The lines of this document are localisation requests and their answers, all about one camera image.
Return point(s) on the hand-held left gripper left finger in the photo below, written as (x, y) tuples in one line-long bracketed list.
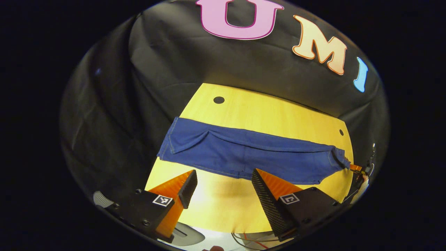
[(188, 188)]

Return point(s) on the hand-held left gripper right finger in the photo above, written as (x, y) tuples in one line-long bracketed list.
[(264, 202)]

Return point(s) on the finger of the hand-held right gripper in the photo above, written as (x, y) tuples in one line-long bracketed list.
[(355, 168)]

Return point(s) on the blue jeans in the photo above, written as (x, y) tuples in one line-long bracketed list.
[(244, 157)]

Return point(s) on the grey round base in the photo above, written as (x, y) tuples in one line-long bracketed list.
[(190, 235)]

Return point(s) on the grey ribbed object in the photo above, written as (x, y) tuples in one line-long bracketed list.
[(102, 199)]

